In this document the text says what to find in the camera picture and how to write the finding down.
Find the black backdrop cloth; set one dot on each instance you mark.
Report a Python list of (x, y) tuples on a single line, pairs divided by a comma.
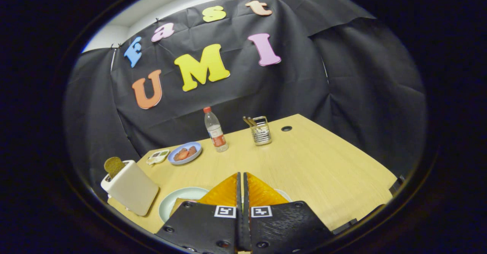
[(304, 75)]

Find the clear plastic water bottle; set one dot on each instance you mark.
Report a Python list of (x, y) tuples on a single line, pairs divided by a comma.
[(217, 132)]

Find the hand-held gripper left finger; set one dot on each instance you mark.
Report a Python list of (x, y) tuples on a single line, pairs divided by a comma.
[(201, 227)]

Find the red tomato slice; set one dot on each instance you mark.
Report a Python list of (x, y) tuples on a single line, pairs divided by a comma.
[(183, 155)]

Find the pale green round plate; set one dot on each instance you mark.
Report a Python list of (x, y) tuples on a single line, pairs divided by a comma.
[(182, 193)]

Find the brown meat slices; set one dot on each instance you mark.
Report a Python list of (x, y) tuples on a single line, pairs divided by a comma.
[(192, 149)]

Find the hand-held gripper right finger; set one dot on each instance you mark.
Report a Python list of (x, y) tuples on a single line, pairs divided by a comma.
[(285, 227)]

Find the white toaster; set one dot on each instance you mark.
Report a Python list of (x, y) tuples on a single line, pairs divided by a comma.
[(131, 189)]

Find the brown wooden chopstick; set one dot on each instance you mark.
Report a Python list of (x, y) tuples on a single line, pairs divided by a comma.
[(247, 122), (252, 121)]

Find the black table clamp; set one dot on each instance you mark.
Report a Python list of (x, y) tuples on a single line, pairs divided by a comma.
[(396, 185)]

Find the blue round plate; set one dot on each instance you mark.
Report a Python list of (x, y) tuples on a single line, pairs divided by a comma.
[(192, 157)]

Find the small white sauce dish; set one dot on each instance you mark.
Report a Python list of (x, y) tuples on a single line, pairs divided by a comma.
[(158, 157)]

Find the white square plate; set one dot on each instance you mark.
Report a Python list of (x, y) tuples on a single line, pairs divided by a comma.
[(283, 196)]

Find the brown toasted bread slice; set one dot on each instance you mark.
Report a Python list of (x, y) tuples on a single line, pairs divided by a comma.
[(113, 166)]

